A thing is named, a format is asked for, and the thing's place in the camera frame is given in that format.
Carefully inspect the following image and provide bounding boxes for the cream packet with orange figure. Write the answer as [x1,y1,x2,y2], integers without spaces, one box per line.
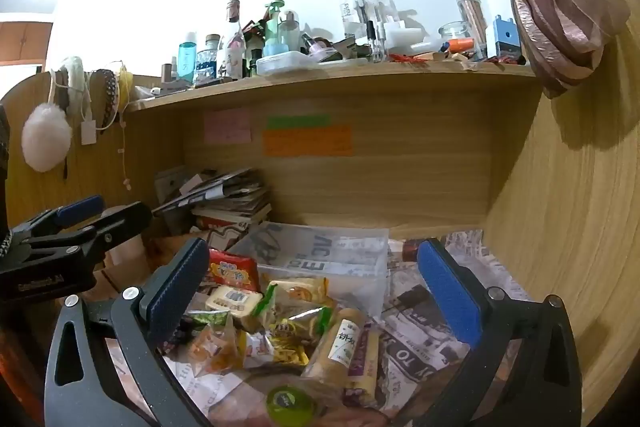
[264,277,331,309]

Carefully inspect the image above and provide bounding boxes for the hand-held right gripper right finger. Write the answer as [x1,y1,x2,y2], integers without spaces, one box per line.
[416,238,584,427]

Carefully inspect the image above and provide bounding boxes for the dropper bottle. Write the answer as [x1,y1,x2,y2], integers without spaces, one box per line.
[367,20,389,63]

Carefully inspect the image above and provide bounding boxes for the white pom-pom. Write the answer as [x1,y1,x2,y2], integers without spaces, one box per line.
[21,103,73,172]

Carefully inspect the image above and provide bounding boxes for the clear tall jar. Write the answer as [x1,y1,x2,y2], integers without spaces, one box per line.
[455,0,489,58]

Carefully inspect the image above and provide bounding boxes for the white fluffy headband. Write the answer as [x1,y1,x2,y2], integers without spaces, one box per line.
[51,55,92,118]

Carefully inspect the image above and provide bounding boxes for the pink sticky note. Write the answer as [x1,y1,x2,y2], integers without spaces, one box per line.
[203,108,252,144]

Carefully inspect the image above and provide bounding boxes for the blue block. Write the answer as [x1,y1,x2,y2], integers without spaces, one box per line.
[492,14,517,56]

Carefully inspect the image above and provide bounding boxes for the orange candy packet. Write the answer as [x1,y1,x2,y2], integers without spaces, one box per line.
[186,324,242,376]

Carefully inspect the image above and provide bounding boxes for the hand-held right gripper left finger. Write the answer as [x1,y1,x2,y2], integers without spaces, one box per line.
[44,237,211,427]

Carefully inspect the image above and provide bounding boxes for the green dispenser bottle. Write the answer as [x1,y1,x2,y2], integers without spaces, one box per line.
[263,0,286,56]

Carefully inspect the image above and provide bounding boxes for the clear dome bottle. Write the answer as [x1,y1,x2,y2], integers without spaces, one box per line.
[279,10,301,54]

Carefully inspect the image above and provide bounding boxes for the yellow green snack packet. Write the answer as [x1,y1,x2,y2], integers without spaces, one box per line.
[269,306,334,369]

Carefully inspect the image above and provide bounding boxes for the green sticky note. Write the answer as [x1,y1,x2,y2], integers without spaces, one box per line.
[266,114,332,129]

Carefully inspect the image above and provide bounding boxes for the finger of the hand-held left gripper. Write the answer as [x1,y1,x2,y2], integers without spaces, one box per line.
[75,201,153,269]
[9,195,106,254]

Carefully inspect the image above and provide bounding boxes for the white square box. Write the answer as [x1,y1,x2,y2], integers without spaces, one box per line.
[387,20,431,56]

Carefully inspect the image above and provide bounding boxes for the yellow tassel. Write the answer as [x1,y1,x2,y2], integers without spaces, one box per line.
[119,66,136,108]

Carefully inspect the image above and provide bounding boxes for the round glass jar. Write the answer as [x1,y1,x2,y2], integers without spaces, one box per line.
[438,21,474,54]

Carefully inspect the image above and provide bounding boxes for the clear plastic container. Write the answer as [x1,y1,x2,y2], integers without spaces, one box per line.
[227,221,392,323]

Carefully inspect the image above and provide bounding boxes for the purple snack packet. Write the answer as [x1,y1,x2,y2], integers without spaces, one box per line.
[342,322,384,409]

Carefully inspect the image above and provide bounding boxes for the white plastic box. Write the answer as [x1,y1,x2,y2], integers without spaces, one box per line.
[255,51,321,76]

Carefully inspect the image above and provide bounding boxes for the stack of books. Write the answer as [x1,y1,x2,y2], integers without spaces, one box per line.
[151,166,274,235]

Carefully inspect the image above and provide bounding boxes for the tall bottle with brown cap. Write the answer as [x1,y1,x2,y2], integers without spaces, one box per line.
[222,0,246,80]

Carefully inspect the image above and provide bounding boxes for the blue liquid bottle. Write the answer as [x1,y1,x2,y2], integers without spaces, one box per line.
[178,32,198,84]

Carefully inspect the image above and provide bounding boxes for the newspaper print tablecloth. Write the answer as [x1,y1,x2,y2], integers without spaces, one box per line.
[160,227,532,427]

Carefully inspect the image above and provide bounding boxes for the patterned headband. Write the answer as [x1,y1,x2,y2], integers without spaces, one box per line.
[94,68,120,134]

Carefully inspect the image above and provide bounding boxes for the bread roll packet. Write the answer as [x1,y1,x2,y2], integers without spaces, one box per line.
[300,307,373,390]

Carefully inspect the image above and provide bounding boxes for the clear pump bottle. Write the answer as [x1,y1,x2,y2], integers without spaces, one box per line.
[342,0,392,41]

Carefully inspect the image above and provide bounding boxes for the green jelly cup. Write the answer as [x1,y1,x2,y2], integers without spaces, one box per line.
[266,385,315,426]

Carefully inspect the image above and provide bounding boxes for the wooden door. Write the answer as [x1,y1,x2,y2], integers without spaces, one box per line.
[0,20,54,67]

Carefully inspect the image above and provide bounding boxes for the clear bottle with cork cap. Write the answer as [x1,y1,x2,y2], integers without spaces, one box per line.
[196,34,221,81]

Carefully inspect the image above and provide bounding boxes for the orange sticky note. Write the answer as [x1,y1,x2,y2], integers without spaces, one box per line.
[262,125,353,157]

